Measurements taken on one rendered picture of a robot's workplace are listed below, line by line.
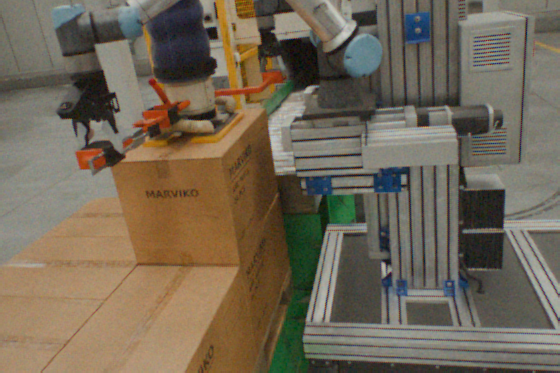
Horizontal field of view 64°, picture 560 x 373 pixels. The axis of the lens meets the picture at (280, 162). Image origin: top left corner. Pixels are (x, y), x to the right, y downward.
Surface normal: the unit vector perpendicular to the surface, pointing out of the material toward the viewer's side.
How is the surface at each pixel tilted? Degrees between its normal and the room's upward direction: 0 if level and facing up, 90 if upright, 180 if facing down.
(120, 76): 90
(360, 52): 96
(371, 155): 90
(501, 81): 90
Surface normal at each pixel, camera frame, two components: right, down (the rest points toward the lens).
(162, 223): -0.21, 0.37
